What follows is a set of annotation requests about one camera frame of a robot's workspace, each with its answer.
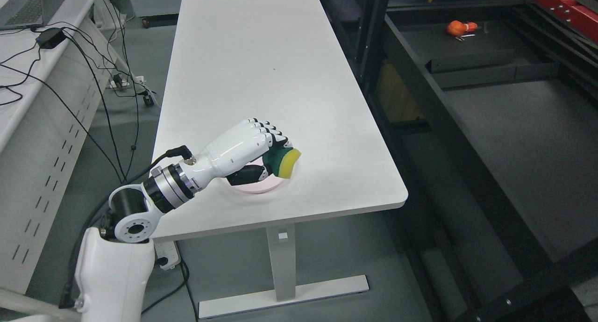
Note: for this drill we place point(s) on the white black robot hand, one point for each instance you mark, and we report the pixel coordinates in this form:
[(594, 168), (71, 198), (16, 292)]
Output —
[(233, 154)]

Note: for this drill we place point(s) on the green yellow sponge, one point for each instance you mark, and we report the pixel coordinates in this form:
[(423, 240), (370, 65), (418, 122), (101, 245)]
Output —
[(280, 161)]

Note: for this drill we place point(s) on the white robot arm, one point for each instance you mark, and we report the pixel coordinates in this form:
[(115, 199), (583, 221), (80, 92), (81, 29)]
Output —
[(109, 266)]

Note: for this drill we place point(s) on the pink plate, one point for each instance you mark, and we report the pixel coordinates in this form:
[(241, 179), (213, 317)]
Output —
[(266, 185)]

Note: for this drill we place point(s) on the white table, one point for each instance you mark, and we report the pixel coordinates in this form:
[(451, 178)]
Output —
[(277, 61)]

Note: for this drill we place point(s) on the white power strip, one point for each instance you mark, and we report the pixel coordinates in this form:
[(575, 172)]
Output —
[(167, 254)]

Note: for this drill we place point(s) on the white side desk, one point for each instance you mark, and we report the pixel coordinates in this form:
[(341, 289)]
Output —
[(48, 99)]

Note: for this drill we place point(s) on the black power adapter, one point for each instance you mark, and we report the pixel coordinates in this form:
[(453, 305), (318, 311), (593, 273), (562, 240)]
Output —
[(50, 38)]

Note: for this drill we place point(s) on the grey laptop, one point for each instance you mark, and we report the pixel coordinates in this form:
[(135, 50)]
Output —
[(21, 14)]

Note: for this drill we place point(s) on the orange toy object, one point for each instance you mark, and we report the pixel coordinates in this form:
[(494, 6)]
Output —
[(458, 28)]

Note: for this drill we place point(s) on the black metal shelving rack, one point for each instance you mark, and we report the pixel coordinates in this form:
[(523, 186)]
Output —
[(495, 134)]

